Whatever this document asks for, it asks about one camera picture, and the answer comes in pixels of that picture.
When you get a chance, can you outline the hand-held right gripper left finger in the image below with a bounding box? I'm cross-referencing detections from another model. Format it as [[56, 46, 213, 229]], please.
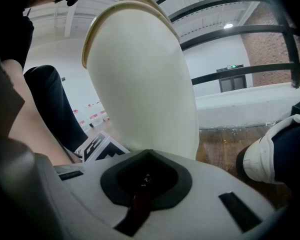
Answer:
[[52, 148, 149, 240]]

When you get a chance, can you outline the person's right leg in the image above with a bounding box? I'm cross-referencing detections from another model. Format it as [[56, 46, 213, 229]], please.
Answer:
[[273, 125, 300, 185]]

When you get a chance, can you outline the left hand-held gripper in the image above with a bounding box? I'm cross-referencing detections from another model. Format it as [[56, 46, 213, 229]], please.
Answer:
[[82, 130, 131, 163]]

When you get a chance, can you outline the person's black shirt torso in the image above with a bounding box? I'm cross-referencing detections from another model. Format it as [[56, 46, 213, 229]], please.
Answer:
[[0, 5, 35, 70]]

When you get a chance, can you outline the person's left forearm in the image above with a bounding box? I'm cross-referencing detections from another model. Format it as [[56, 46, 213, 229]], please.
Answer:
[[0, 58, 76, 166]]

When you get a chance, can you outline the person's left leg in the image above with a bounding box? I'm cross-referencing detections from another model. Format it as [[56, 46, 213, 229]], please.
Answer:
[[23, 64, 89, 155]]

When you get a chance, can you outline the person's leg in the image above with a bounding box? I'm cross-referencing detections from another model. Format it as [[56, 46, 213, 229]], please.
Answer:
[[273, 125, 300, 185], [23, 64, 89, 155]]

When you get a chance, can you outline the dark double door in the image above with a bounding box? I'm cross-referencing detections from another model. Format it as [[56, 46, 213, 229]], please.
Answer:
[[219, 74, 248, 94]]

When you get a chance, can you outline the white lidded trash bin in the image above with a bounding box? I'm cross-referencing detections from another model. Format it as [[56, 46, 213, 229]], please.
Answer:
[[80, 0, 200, 160]]

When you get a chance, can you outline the person's right white shoe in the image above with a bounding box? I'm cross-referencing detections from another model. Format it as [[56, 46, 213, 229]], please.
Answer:
[[235, 113, 300, 185]]

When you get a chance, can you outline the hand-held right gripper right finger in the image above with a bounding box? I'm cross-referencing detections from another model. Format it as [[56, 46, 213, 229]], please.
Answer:
[[129, 148, 276, 240]]

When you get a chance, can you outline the white low ledge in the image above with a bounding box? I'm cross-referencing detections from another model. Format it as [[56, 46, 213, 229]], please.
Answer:
[[194, 79, 300, 130]]

